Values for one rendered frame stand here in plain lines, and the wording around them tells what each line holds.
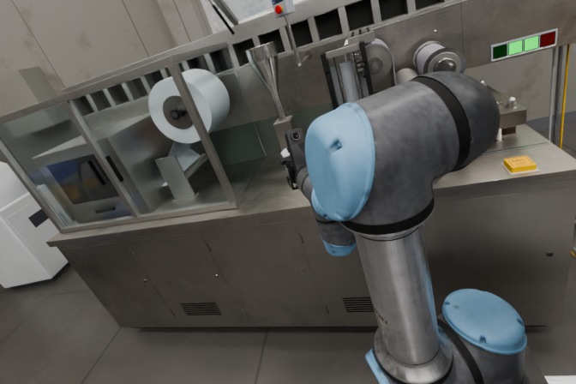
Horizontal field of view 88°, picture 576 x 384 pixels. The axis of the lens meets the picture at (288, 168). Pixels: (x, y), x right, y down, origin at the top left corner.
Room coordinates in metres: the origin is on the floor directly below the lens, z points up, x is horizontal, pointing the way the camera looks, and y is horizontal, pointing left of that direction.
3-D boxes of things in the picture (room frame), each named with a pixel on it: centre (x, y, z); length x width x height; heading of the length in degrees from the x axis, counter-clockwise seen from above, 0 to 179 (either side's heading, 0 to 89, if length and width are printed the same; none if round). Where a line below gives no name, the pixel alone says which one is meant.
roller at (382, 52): (1.33, -0.51, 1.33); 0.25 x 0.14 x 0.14; 160
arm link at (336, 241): (0.57, -0.08, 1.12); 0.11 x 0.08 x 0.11; 99
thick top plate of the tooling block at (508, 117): (1.21, -0.92, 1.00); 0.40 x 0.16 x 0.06; 160
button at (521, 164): (0.85, -0.77, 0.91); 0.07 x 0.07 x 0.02; 70
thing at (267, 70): (1.47, -0.05, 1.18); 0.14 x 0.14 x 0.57
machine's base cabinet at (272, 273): (1.49, 0.17, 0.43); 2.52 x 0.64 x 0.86; 70
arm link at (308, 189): (0.57, -0.06, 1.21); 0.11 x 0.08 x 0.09; 9
